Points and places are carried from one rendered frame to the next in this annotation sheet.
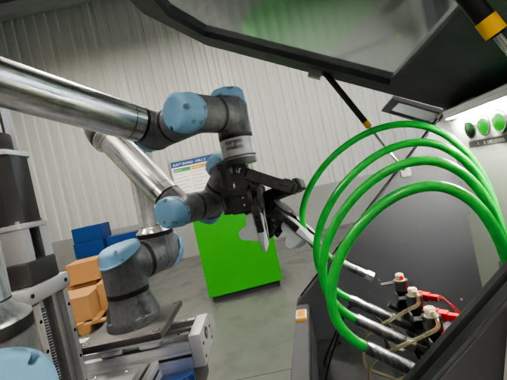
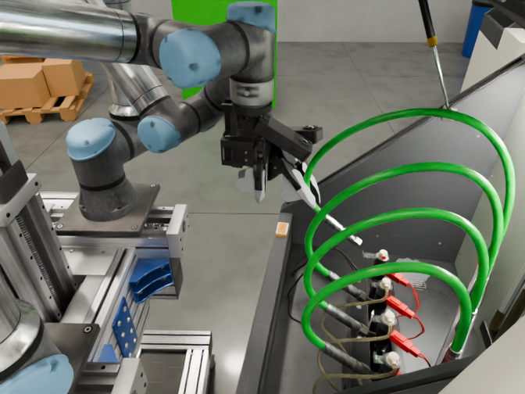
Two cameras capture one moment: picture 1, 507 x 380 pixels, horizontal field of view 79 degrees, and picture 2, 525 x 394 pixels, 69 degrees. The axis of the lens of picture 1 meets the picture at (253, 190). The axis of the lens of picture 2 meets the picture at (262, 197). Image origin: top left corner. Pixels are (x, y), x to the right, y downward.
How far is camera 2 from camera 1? 31 cm
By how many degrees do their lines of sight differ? 34
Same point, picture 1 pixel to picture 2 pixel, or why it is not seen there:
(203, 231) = not seen: hidden behind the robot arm
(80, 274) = not seen: hidden behind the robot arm
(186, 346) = (163, 241)
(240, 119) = (262, 61)
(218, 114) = (234, 64)
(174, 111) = (176, 64)
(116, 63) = not seen: outside the picture
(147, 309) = (123, 201)
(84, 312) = (31, 98)
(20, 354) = (44, 370)
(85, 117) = (53, 54)
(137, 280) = (113, 173)
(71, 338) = (49, 236)
